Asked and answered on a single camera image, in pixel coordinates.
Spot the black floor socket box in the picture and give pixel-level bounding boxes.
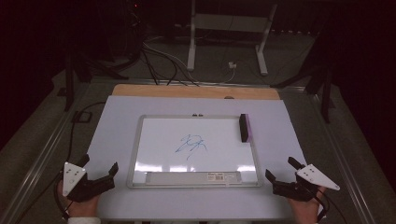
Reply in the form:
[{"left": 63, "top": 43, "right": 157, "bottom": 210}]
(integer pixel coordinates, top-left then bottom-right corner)
[{"left": 71, "top": 110, "right": 93, "bottom": 124}]

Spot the metal floor rail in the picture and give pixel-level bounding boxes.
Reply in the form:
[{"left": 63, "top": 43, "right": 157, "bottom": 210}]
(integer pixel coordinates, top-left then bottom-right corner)
[
  {"left": 0, "top": 82, "right": 94, "bottom": 224},
  {"left": 311, "top": 92, "right": 377, "bottom": 224}
]

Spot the black tripod stand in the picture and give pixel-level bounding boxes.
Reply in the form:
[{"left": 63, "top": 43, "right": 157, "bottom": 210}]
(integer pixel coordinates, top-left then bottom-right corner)
[
  {"left": 270, "top": 60, "right": 336, "bottom": 124},
  {"left": 63, "top": 50, "right": 130, "bottom": 112}
]

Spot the white plug with cable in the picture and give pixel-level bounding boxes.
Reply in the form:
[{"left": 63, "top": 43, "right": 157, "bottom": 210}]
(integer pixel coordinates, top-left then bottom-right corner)
[{"left": 214, "top": 61, "right": 238, "bottom": 85}]

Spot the dark equipment rack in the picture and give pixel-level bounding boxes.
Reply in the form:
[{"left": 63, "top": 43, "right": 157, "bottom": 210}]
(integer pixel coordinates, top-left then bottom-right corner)
[{"left": 102, "top": 0, "right": 148, "bottom": 64}]

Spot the person's right hand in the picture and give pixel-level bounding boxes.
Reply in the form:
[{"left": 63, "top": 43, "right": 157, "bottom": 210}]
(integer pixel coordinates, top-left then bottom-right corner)
[{"left": 288, "top": 186, "right": 328, "bottom": 224}]

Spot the black floor cable bundle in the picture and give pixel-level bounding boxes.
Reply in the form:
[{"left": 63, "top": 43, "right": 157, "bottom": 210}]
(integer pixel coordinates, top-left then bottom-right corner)
[{"left": 140, "top": 46, "right": 200, "bottom": 87}]

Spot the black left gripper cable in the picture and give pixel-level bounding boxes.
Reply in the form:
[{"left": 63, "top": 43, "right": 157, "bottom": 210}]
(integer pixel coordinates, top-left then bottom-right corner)
[{"left": 53, "top": 101, "right": 106, "bottom": 221}]

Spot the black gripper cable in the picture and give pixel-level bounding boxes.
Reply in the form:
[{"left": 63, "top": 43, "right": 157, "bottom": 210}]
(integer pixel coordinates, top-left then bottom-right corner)
[
  {"left": 313, "top": 189, "right": 348, "bottom": 224},
  {"left": 53, "top": 101, "right": 106, "bottom": 221}
]

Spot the large white table sheet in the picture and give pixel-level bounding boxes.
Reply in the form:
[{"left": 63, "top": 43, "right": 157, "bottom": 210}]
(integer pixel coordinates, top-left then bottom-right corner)
[{"left": 84, "top": 94, "right": 312, "bottom": 222}]

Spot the silver framed whiteboard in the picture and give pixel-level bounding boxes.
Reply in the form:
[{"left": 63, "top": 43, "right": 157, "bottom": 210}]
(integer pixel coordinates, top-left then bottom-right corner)
[{"left": 125, "top": 114, "right": 262, "bottom": 189}]

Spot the purple and black whiteboard eraser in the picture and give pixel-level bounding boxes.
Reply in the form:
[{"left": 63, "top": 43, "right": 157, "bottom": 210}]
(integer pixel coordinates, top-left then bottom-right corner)
[{"left": 238, "top": 113, "right": 252, "bottom": 144}]

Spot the grey metal stand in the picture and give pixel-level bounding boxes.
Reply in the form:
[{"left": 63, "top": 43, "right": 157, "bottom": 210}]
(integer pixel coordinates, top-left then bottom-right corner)
[{"left": 186, "top": 0, "right": 278, "bottom": 77}]

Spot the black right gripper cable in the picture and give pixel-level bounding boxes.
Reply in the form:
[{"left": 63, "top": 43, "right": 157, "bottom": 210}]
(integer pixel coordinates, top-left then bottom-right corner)
[{"left": 313, "top": 189, "right": 348, "bottom": 224}]

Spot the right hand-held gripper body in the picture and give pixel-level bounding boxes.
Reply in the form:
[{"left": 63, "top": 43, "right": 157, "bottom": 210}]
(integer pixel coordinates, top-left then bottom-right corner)
[{"left": 273, "top": 163, "right": 341, "bottom": 203}]

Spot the person's left hand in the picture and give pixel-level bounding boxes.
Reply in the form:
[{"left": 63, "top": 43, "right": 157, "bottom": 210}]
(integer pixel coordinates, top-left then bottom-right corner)
[{"left": 56, "top": 180, "right": 101, "bottom": 219}]

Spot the long white floor cable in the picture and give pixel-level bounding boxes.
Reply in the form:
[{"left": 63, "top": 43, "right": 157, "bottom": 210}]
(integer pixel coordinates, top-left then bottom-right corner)
[{"left": 143, "top": 41, "right": 200, "bottom": 86}]

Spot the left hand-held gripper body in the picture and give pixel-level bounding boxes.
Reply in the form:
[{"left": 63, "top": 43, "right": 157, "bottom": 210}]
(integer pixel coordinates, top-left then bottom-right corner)
[{"left": 62, "top": 161, "right": 117, "bottom": 203}]

